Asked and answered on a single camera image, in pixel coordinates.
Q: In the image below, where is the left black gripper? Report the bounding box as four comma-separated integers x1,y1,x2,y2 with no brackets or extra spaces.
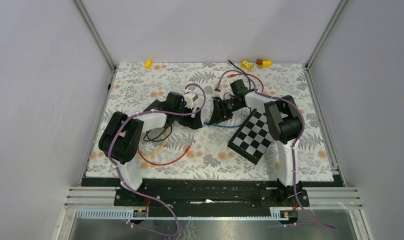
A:
173,101,203,130

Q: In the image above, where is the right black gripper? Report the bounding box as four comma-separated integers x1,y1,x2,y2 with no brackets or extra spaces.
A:
209,98,243,126

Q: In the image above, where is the black router box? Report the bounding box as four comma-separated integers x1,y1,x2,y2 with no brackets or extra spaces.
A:
143,99,168,114

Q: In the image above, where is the black ethernet cable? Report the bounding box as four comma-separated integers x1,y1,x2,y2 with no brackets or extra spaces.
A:
227,59,253,90

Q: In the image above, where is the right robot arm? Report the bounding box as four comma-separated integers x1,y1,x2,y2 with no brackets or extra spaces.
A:
209,79,305,206

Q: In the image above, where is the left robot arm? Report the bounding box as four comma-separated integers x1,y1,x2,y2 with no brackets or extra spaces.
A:
98,91,209,206

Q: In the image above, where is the checkered chess board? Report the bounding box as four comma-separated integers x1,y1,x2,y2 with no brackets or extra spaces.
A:
227,109,273,165

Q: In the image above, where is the yellow patterned cube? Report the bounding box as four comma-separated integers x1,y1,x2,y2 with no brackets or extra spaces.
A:
240,59,255,71

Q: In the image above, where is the yellow block left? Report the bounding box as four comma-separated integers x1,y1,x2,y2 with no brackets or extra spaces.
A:
144,59,153,70

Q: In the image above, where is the yellow block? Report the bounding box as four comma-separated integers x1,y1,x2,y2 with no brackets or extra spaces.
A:
261,60,273,68
144,59,153,70

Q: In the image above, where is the yellow block right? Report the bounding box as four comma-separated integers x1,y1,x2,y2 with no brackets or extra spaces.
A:
261,60,273,68

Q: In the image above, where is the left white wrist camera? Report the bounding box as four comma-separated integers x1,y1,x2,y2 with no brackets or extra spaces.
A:
183,91,198,109

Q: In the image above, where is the yellow ethernet cable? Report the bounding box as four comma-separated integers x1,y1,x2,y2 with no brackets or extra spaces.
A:
140,127,170,158

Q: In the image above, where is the black looped cable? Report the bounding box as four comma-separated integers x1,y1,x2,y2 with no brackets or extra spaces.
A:
142,125,173,143

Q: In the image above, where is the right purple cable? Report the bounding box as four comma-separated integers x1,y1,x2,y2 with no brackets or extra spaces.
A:
215,69,337,230

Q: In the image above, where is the purple cable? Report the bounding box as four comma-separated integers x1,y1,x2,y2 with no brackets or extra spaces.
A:
215,69,337,230
107,83,207,239

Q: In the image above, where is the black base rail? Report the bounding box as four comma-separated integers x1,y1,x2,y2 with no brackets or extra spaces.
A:
81,176,344,218

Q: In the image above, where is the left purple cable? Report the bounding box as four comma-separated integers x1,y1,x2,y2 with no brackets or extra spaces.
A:
107,83,207,239

